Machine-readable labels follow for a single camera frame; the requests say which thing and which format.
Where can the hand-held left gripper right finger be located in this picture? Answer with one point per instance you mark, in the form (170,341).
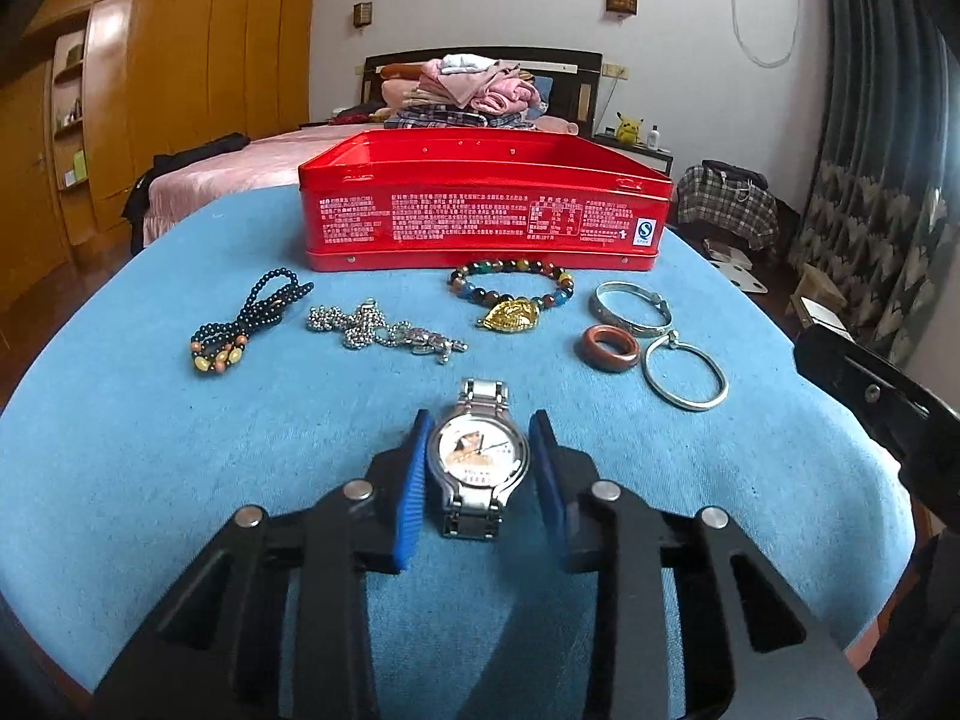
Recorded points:
(547,491)

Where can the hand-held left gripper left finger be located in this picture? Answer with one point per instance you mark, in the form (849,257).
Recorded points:
(409,499)

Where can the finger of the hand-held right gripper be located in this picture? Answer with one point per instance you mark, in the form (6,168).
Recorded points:
(862,382)

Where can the silver wristwatch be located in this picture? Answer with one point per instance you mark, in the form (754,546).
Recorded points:
(476,450)

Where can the thin silver hoop bangle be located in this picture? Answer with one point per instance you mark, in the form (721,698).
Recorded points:
(690,406)

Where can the red tin box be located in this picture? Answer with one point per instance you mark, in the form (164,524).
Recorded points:
(450,202)

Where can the white printed box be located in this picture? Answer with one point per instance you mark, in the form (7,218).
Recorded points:
(825,315)

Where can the white bathroom scale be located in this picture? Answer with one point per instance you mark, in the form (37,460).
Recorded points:
(746,279)

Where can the blue towel cloth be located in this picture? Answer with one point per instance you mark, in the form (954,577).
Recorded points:
(225,465)

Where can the patterned curtain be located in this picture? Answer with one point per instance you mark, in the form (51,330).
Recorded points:
(870,165)

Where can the plaid bag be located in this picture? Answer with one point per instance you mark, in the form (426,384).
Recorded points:
(727,202)

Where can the dark nightstand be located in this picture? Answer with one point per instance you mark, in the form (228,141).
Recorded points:
(652,159)

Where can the yellow plush toy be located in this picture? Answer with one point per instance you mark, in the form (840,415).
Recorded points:
(628,129)

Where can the plaid folded blanket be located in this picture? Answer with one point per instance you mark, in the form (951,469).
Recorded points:
(435,118)

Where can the dark red cloth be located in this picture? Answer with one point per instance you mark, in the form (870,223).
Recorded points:
(360,114)

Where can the dark wooden headboard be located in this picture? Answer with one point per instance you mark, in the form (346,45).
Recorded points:
(585,90)

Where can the pile of pink folded clothes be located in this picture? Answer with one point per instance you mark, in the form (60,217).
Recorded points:
(487,90)

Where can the black jacket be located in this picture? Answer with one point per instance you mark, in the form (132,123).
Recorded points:
(195,154)

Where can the green box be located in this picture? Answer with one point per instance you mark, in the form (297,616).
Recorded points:
(75,167)

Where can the wooden wardrobe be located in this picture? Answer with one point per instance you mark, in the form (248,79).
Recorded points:
(247,52)

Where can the wall socket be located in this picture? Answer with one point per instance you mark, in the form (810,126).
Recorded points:
(615,71)

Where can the small wall lamp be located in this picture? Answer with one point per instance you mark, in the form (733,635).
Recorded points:
(363,15)

